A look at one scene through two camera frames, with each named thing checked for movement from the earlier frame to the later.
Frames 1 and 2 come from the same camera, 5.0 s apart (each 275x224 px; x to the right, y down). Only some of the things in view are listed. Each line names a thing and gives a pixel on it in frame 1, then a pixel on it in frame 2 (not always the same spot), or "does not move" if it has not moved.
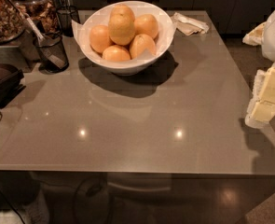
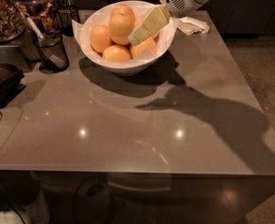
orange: x=100 y=37 does not move
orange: x=139 y=44 does not move
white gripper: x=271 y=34 -> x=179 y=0
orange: x=121 y=25 does not move
